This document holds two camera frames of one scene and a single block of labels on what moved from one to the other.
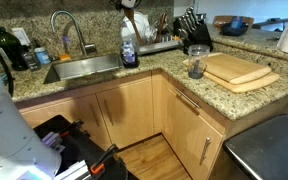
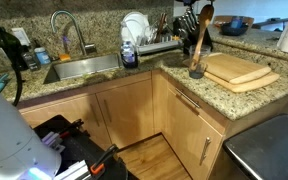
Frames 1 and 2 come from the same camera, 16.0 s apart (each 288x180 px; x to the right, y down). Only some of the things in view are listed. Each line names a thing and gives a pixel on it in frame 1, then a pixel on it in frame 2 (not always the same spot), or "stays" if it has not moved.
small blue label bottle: x=42 y=56 stays
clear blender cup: x=197 y=60 stays
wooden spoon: x=130 y=13 -> x=205 y=16
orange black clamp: x=99 y=164 stays
